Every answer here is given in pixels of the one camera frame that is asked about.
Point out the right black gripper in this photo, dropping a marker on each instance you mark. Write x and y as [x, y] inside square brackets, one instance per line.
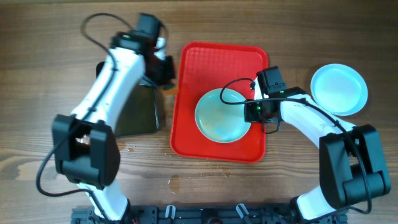
[250, 117]

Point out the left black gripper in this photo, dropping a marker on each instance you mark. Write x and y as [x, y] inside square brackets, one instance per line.
[164, 71]

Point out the orange green sponge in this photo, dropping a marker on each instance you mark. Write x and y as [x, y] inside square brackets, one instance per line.
[169, 89]

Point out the light blue plate top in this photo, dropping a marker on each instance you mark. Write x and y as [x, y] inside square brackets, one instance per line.
[220, 117]

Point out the light blue plate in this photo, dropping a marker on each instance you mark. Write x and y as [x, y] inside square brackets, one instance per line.
[220, 117]
[339, 89]

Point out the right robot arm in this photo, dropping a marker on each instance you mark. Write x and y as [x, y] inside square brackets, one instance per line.
[353, 168]

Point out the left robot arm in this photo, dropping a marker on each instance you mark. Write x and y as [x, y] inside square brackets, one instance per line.
[85, 148]

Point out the red plastic tray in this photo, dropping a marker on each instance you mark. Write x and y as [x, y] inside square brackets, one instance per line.
[204, 67]

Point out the black water tray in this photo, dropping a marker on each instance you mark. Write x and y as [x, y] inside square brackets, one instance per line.
[129, 107]

